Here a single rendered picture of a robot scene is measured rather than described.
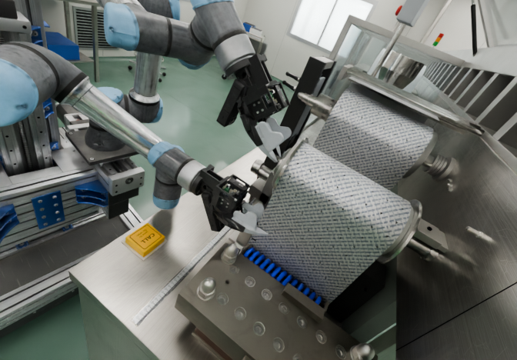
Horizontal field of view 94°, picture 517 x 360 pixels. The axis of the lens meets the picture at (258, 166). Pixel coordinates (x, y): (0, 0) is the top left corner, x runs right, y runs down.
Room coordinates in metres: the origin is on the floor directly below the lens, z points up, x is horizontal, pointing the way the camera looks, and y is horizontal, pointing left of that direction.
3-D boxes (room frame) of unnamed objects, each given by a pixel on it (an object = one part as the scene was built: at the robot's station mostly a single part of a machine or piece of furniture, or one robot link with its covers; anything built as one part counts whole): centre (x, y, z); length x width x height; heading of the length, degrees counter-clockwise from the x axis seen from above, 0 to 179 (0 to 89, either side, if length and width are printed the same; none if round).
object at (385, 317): (1.40, -0.70, 1.02); 2.24 x 0.04 x 0.24; 163
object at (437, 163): (0.63, -0.41, 1.33); 0.07 x 0.07 x 0.07; 73
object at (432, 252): (0.39, -0.34, 1.25); 0.07 x 0.04 x 0.04; 73
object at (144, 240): (0.39, 0.21, 0.91); 0.07 x 0.07 x 0.02; 73
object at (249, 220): (0.40, -0.03, 1.12); 0.09 x 0.03 x 0.06; 72
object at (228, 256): (0.35, -0.02, 1.05); 0.04 x 0.04 x 0.04
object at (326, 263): (0.38, -0.16, 1.11); 0.23 x 0.01 x 0.18; 73
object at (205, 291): (0.26, 0.00, 1.05); 0.04 x 0.04 x 0.04
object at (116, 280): (1.37, -0.37, 0.88); 2.52 x 0.66 x 0.04; 163
